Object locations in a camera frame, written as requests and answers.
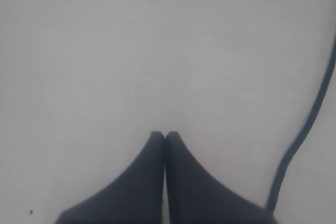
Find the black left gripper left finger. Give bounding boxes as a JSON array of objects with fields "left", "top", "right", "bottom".
[{"left": 56, "top": 131, "right": 165, "bottom": 223}]

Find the black rope with small knot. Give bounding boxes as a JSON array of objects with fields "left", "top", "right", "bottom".
[{"left": 265, "top": 19, "right": 336, "bottom": 213}]

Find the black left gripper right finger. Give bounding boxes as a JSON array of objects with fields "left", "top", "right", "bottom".
[{"left": 165, "top": 132, "right": 276, "bottom": 223}]

